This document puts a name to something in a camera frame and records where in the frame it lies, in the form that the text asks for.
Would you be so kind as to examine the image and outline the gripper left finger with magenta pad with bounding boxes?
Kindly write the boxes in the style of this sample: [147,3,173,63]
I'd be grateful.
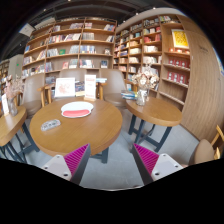
[42,144,91,185]

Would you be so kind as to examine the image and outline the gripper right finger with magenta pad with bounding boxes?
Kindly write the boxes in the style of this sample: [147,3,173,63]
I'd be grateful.
[132,143,182,185]

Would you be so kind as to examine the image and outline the white and red mouse pad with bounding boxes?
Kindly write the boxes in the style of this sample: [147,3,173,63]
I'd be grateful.
[61,101,94,118]

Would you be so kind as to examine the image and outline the round wooden centre table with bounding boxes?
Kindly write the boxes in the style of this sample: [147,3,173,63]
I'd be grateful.
[30,97,122,163]

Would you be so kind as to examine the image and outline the round wooden right table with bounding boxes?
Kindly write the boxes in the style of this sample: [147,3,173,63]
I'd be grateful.
[126,97,182,152]

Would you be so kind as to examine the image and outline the wooden chair at right edge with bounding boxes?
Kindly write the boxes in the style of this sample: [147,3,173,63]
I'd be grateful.
[189,126,224,165]

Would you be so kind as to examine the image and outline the white and red sign stand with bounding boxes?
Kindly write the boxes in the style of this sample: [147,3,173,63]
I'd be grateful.
[85,75,96,101]

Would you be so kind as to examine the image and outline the stack of books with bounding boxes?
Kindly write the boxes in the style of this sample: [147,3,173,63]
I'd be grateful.
[121,90,137,100]

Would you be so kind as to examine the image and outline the beige chair behind left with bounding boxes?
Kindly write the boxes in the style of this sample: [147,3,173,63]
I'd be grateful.
[21,73,45,118]

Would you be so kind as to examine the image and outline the beige chair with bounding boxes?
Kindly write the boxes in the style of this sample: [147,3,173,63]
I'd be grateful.
[21,73,45,118]
[49,67,88,98]
[99,69,126,107]

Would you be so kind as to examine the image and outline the white display card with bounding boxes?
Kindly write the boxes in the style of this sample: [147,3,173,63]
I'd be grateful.
[55,78,75,98]

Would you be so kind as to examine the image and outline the glass vase with dried flowers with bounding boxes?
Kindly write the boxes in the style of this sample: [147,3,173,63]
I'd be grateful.
[132,65,159,106]

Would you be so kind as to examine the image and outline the beige chair behind right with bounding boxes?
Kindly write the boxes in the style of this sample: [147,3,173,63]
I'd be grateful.
[99,69,126,107]

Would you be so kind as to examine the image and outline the beige chair behind middle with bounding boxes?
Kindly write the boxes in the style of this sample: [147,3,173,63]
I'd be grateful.
[49,67,88,98]

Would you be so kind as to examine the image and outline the left vase with dried flowers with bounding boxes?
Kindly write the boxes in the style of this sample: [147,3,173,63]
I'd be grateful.
[4,77,24,116]

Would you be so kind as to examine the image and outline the large wooden bookshelf left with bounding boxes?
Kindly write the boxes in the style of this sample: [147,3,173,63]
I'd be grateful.
[22,17,117,77]

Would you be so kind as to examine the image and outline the large wooden bookshelf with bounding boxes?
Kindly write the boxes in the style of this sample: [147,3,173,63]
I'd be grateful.
[22,17,117,77]
[114,14,190,110]

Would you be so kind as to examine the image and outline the large wooden bookshelf right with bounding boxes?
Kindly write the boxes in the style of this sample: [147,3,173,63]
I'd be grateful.
[114,14,190,110]

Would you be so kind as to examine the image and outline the yellow poster book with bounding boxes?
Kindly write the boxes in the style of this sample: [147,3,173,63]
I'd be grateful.
[171,29,189,49]

